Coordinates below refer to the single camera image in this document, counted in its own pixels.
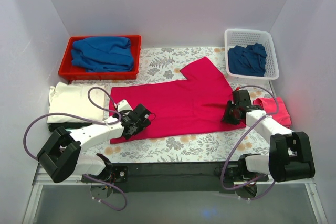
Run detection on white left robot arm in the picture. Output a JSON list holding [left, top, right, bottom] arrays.
[[37, 104, 152, 183]]

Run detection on floral patterned table mat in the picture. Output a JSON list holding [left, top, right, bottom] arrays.
[[51, 46, 279, 163]]

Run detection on red plastic tray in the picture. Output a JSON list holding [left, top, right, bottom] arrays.
[[58, 35, 142, 82]]

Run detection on folded royal blue t shirt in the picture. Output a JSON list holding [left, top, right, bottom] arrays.
[[71, 36, 134, 72]]

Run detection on folded pink t shirt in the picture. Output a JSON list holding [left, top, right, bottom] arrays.
[[253, 97, 292, 128]]

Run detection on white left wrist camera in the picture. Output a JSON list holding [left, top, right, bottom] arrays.
[[115, 100, 133, 114]]

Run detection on navy blue t shirt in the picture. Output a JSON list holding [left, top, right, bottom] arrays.
[[228, 43, 267, 77]]

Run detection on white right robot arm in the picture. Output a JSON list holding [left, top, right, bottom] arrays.
[[222, 90, 316, 182]]

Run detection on crimson red t shirt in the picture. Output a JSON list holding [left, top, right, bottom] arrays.
[[111, 57, 245, 141]]

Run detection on white plastic laundry basket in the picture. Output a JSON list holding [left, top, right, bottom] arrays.
[[224, 28, 279, 83]]

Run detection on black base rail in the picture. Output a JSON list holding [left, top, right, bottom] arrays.
[[95, 162, 235, 194]]

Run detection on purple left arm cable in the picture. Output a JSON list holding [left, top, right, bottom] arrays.
[[23, 86, 128, 211]]

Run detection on folded black t shirt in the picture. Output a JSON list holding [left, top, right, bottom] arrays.
[[48, 122, 92, 132]]

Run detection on folded white t shirt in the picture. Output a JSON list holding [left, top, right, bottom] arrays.
[[49, 82, 105, 121]]

